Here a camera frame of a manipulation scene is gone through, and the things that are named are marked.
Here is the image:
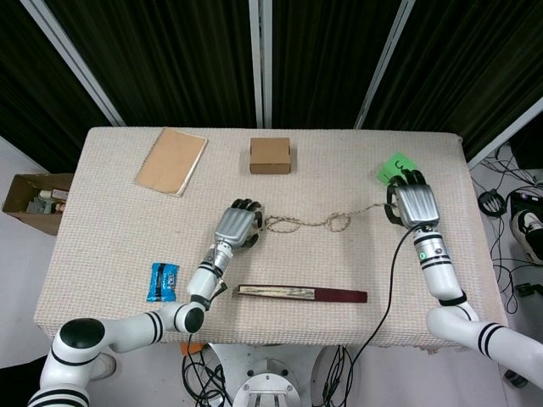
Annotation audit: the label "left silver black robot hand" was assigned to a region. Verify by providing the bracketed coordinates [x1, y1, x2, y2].
[214, 198, 267, 249]

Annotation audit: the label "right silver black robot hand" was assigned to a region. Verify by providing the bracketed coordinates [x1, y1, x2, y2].
[383, 166, 441, 231]

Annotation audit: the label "tan twisted jute rope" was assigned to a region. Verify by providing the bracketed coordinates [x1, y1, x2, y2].
[263, 202, 400, 235]

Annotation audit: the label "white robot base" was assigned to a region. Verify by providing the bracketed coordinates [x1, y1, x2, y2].
[205, 342, 340, 407]

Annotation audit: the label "green numbered foam cube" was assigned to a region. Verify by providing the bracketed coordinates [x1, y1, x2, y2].
[376, 151, 419, 186]

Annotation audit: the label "small closed cardboard box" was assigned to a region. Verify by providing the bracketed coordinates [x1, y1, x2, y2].
[249, 137, 293, 176]

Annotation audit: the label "brown kraft notebook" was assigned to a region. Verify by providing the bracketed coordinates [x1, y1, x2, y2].
[134, 126, 209, 198]

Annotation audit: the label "blue snack packet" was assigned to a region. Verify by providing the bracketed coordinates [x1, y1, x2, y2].
[146, 261, 181, 303]

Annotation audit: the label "white black sneaker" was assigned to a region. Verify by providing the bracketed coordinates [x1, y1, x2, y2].
[508, 207, 543, 265]

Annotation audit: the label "dark red folded fan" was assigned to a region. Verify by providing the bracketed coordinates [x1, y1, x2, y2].
[236, 283, 368, 304]

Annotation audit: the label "beige waffle tablecloth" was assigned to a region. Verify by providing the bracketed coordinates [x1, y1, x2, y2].
[33, 125, 508, 353]

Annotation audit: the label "black curtain panel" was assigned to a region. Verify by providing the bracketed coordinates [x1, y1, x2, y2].
[46, 0, 260, 128]
[271, 0, 404, 129]
[0, 0, 115, 175]
[367, 0, 543, 162]

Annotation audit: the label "open cardboard box with items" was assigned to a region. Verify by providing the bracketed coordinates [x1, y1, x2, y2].
[2, 172, 74, 237]

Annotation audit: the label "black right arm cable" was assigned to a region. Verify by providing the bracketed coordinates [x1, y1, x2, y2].
[321, 226, 423, 406]

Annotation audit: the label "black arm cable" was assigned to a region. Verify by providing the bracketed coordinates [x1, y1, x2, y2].
[321, 226, 423, 406]
[181, 332, 233, 407]

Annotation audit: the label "tangled black floor cables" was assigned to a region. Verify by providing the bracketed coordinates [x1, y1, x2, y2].
[469, 143, 543, 315]

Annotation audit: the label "white metal frame post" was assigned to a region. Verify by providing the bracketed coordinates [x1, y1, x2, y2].
[354, 0, 416, 131]
[248, 0, 277, 129]
[23, 0, 126, 127]
[465, 97, 543, 167]

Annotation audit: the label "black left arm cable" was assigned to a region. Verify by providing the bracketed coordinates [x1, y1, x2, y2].
[181, 332, 233, 407]

